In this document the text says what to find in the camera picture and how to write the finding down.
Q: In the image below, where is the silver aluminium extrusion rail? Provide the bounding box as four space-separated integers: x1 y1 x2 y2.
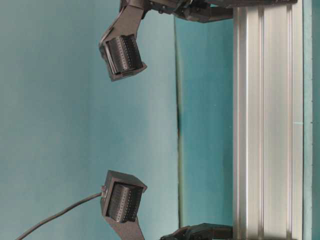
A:
233 1 304 240

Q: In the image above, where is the black cable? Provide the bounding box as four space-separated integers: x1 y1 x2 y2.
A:
14 192 104 240

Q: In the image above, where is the black gripper finger rail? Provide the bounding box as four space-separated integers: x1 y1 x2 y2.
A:
160 223 233 240

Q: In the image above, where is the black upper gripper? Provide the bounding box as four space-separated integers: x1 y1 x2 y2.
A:
148 0 297 23

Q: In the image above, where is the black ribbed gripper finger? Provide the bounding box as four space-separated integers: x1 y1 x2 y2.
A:
98 0 147 81
100 170 147 240

